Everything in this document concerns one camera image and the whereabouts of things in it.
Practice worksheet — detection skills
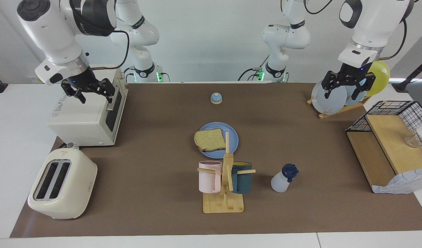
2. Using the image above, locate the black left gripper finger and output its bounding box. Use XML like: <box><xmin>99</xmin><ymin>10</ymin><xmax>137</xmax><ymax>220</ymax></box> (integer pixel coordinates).
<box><xmin>321</xmin><ymin>71</ymin><xmax>346</xmax><ymax>100</ymax></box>
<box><xmin>352</xmin><ymin>74</ymin><xmax>376</xmax><ymax>102</ymax></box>

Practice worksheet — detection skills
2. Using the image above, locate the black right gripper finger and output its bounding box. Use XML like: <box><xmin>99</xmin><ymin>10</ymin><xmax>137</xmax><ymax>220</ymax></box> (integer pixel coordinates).
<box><xmin>94</xmin><ymin>79</ymin><xmax>115</xmax><ymax>104</ymax></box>
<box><xmin>62</xmin><ymin>86</ymin><xmax>87</xmax><ymax>104</ymax></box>

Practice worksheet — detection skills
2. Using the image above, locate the translucent squeeze bottle blue cap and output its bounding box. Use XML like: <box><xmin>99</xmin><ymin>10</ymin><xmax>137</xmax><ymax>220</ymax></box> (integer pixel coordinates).
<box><xmin>271</xmin><ymin>163</ymin><xmax>299</xmax><ymax>193</ymax></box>

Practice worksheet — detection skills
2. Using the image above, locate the toast bread slice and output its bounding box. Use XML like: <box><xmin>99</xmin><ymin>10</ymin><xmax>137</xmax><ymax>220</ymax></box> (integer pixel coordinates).
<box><xmin>194</xmin><ymin>128</ymin><xmax>226</xmax><ymax>152</ymax></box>

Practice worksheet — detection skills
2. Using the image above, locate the yellow plate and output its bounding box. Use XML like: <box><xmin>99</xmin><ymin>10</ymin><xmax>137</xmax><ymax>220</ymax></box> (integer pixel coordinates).
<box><xmin>364</xmin><ymin>61</ymin><xmax>391</xmax><ymax>97</ymax></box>

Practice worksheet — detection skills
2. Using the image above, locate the pale grey plate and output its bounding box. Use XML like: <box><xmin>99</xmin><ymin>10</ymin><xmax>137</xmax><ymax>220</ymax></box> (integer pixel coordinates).
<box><xmin>311</xmin><ymin>80</ymin><xmax>348</xmax><ymax>115</ymax></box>

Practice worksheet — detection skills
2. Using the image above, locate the light blue plate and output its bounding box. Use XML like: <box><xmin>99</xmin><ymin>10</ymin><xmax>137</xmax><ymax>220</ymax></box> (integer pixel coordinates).
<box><xmin>342</xmin><ymin>84</ymin><xmax>367</xmax><ymax>106</ymax></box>

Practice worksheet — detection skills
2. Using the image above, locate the wooden plate rack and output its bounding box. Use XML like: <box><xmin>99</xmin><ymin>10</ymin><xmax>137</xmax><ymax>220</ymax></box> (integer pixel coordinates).
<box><xmin>307</xmin><ymin>96</ymin><xmax>372</xmax><ymax>119</ymax></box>

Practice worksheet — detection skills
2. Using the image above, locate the blue round plate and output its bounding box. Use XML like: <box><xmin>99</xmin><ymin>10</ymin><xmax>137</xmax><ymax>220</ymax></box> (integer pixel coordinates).
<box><xmin>197</xmin><ymin>122</ymin><xmax>239</xmax><ymax>159</ymax></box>

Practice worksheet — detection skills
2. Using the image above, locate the white toaster oven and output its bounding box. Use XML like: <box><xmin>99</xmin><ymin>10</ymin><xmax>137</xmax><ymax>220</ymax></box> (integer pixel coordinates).
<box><xmin>47</xmin><ymin>67</ymin><xmax>129</xmax><ymax>147</ymax></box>

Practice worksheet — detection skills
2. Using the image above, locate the black mounting stand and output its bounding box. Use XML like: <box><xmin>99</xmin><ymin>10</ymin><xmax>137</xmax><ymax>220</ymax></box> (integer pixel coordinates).
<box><xmin>392</xmin><ymin>55</ymin><xmax>422</xmax><ymax>93</ymax></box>

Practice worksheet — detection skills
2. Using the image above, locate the wooden box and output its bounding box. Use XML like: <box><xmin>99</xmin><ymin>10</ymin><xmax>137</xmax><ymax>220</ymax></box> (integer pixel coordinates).
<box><xmin>345</xmin><ymin>101</ymin><xmax>422</xmax><ymax>194</ymax></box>

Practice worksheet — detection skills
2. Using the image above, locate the clear drinking glass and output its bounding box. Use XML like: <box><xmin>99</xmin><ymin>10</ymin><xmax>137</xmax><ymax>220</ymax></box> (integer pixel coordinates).
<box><xmin>404</xmin><ymin>133</ymin><xmax>422</xmax><ymax>148</ymax></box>

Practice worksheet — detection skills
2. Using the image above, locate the brown table mat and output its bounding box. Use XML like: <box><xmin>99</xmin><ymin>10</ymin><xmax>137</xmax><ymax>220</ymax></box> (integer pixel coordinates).
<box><xmin>9</xmin><ymin>82</ymin><xmax>422</xmax><ymax>238</ymax></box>

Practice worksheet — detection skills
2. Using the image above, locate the cream two-slot toaster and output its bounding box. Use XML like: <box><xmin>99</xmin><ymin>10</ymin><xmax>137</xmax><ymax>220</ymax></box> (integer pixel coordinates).
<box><xmin>27</xmin><ymin>143</ymin><xmax>98</xmax><ymax>220</ymax></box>

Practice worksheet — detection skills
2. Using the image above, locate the white tile-pattern cloth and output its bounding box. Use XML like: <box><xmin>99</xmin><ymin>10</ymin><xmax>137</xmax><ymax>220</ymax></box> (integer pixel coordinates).
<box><xmin>371</xmin><ymin>169</ymin><xmax>422</xmax><ymax>194</ymax></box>

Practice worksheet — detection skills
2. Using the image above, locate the dark teal mug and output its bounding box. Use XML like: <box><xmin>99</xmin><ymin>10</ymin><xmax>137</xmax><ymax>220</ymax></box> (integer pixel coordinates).
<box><xmin>231</xmin><ymin>162</ymin><xmax>253</xmax><ymax>194</ymax></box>

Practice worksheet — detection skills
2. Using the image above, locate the pink mug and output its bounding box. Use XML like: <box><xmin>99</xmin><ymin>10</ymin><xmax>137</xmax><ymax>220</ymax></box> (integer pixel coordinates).
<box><xmin>198</xmin><ymin>161</ymin><xmax>223</xmax><ymax>194</ymax></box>

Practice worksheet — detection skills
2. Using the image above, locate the wooden mug rack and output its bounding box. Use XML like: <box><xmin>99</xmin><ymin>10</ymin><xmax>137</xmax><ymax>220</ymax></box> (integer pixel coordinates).
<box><xmin>197</xmin><ymin>132</ymin><xmax>257</xmax><ymax>214</ymax></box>

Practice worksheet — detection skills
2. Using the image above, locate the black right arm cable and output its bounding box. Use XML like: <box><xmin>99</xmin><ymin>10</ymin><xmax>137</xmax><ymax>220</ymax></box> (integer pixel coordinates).
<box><xmin>90</xmin><ymin>30</ymin><xmax>130</xmax><ymax>71</ymax></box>

